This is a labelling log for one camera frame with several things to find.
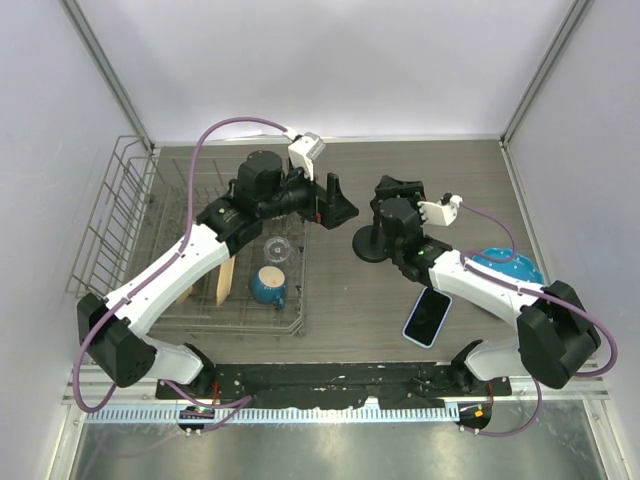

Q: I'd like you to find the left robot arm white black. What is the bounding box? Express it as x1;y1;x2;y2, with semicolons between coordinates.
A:
77;150;359;399

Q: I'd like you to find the blue mug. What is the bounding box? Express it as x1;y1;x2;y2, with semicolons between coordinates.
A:
249;265;287;309

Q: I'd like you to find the clear glass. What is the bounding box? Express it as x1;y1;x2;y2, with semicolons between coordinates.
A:
263;236;298;270

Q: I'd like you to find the white slotted cable duct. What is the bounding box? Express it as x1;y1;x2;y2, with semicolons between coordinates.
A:
85;399;459;425

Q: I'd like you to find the black phone stand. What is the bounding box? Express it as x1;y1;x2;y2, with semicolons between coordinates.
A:
352;197;388;263

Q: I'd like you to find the left beige plate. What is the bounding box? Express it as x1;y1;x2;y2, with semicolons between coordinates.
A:
176;285;194;304

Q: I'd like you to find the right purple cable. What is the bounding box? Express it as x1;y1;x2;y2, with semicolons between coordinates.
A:
459;199;619;441

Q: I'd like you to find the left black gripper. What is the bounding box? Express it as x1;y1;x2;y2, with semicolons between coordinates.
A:
259;159;358;230

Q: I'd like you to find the grey wire dish rack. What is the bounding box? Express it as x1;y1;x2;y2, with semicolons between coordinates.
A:
66;135;310;342

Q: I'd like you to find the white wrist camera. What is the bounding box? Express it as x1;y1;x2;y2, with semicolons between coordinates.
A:
284;128;325;182
417;192;463;227

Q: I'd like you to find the blue polka dot plate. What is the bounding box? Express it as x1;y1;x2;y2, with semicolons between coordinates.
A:
472;247;544;284

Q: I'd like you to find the purple cable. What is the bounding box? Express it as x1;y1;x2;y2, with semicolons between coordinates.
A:
459;199;619;441
72;116;304;434

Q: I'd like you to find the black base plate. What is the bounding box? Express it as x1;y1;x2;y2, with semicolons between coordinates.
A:
185;362;512;410

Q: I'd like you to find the phone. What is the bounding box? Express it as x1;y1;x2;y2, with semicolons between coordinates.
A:
402;288;453;349

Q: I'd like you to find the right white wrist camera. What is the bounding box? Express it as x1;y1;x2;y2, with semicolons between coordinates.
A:
417;192;463;227

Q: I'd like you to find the right beige plate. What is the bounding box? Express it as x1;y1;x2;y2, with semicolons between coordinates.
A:
215;257;235;306

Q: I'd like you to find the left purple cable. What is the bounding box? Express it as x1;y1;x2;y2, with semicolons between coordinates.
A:
72;116;304;434

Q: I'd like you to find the beige plate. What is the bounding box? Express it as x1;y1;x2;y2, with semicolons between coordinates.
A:
176;285;194;304
215;257;235;306

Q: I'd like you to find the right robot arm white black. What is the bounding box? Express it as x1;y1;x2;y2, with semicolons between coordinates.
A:
371;175;605;395

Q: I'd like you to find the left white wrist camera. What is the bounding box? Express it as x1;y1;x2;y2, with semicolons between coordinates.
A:
284;128;325;182

